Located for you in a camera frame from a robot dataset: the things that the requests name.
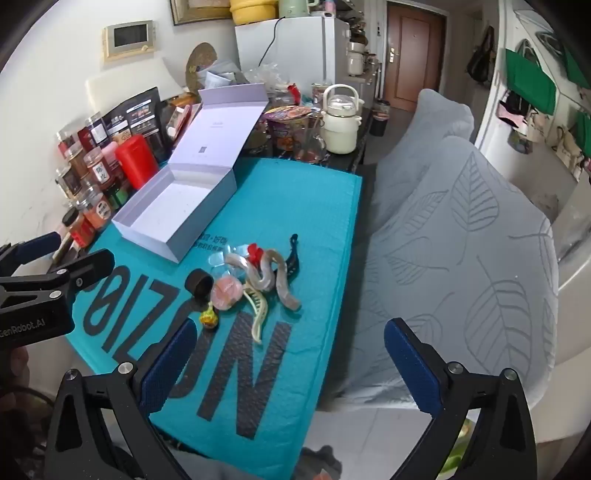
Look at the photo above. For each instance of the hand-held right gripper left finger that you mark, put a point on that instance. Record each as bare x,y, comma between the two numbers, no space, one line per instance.
168,364

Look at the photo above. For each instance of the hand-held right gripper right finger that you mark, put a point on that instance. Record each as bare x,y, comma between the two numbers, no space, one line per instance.
411,364

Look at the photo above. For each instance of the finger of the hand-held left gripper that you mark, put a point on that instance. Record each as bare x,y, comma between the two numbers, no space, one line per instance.
92,267
39,244

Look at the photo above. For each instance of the white gift box with lid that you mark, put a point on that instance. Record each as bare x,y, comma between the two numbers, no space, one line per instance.
157,217

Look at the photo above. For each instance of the black cylindrical cap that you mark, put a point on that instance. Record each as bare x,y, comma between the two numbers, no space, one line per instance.
199,282

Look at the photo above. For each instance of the pink blush compact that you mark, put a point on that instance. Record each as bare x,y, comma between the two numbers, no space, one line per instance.
226,293

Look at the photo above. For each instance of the cream hair claw clip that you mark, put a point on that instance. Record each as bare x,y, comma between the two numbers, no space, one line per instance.
257,318

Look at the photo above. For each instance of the clear plastic hair clip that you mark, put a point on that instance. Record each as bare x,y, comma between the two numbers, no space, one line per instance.
218,261

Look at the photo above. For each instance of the beige wavy hair clip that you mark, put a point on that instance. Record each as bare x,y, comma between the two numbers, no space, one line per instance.
282,281
238,262

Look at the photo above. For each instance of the red flower hair clip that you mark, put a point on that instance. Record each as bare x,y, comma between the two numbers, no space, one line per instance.
255,253

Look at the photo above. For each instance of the black hair clip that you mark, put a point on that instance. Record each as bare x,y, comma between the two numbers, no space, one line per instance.
291,261

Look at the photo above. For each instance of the row of spice jars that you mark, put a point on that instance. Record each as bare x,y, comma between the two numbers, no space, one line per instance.
94,166

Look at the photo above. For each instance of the grey leaf-pattern chair cover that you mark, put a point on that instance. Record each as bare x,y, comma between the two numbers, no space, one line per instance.
461,277
415,134

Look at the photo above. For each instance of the pink container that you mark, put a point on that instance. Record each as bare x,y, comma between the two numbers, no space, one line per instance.
110,154

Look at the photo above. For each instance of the red canister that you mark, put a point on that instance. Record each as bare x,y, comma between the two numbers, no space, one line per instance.
136,161

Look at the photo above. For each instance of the black food pouch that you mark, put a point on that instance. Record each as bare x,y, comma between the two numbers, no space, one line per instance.
138,113

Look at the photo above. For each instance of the red snack packet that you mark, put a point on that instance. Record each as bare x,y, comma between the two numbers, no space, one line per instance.
182,120

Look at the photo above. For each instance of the teal bubble mailer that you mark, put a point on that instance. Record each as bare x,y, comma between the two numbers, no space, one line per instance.
300,221

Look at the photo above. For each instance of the round woven mat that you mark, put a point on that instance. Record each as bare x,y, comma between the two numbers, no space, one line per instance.
201,62

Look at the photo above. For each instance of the grey plastic bag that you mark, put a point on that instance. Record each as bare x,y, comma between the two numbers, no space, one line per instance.
226,74

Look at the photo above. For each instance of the purple instant noodle cup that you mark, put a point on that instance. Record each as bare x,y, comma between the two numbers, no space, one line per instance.
284,124

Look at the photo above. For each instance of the glass mug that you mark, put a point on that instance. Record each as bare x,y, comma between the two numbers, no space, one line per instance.
311,141

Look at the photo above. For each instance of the black tumbler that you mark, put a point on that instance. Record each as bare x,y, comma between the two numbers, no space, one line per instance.
380,117

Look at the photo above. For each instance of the cream kettle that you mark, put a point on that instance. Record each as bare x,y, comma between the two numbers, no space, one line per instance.
340,124

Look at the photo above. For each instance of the framed picture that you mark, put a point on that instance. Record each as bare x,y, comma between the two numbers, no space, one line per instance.
198,11

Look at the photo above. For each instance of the green tote bag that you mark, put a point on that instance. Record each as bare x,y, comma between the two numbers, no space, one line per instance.
528,83
577,69
584,134

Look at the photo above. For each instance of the white fridge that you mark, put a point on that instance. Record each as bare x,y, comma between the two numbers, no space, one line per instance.
300,50

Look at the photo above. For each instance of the yellow pot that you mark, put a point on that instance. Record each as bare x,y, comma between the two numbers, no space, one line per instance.
251,11

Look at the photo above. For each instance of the brown door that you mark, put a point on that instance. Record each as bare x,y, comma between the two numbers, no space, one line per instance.
413,55

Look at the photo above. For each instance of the white pot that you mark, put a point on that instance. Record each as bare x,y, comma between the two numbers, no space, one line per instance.
356,60

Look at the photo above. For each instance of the black handbag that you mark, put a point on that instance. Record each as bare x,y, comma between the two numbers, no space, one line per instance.
480,60

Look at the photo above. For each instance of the mint green container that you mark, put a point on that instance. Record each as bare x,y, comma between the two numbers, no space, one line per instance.
295,7

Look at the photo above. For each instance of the wall intercom panel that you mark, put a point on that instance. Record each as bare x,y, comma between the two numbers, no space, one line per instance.
129,39

